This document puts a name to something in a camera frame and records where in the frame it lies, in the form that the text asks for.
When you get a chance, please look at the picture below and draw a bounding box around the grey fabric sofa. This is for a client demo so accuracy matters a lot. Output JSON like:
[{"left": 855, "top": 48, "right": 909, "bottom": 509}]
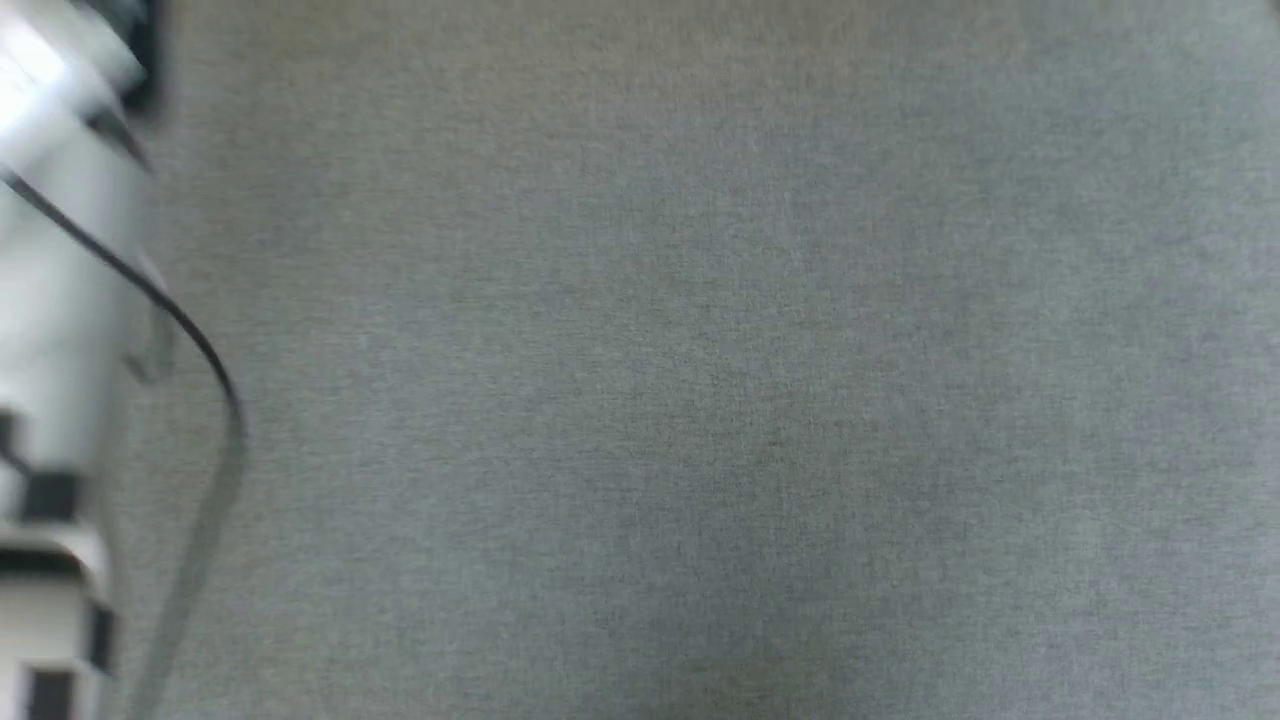
[{"left": 95, "top": 0, "right": 1280, "bottom": 720}]

